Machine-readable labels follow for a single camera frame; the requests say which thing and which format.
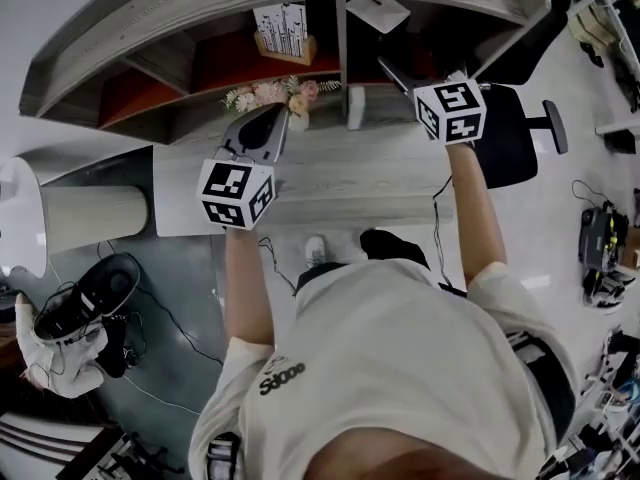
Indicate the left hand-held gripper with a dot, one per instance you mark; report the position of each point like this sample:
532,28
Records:
225,188

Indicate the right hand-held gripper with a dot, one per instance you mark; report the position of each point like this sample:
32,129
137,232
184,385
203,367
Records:
452,113

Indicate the white box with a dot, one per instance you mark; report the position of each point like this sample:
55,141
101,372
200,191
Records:
377,13

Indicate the person's right forearm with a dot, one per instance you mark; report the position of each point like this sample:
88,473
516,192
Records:
475,218

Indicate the person's left forearm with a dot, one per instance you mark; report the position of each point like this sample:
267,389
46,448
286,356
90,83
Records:
247,288

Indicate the grey desk with shelf hutch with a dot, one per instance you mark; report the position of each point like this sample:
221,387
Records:
350,168

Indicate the white vase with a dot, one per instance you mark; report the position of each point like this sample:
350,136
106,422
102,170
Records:
298,122

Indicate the pink flower bouquet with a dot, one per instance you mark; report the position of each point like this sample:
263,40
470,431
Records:
270,93

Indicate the white green book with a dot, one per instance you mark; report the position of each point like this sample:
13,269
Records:
356,108

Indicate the black office chair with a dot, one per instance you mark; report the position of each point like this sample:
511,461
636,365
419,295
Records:
510,138

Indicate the white card in wooden holder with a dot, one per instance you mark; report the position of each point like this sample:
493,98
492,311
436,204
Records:
282,30

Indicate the person's left leg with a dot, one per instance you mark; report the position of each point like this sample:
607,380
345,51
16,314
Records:
320,275

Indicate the person's leg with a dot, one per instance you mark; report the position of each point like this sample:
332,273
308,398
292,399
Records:
392,248
320,275

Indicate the person's right leg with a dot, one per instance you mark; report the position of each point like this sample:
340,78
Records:
392,248

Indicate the grey wheeled machine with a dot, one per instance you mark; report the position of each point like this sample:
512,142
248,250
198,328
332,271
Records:
600,235

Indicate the person's torso in white shirt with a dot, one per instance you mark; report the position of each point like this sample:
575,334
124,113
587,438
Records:
400,358

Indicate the white humanoid robot black head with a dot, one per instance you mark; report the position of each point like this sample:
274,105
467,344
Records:
75,318

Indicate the white black robot unit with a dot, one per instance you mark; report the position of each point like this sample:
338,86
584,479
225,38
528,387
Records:
607,290

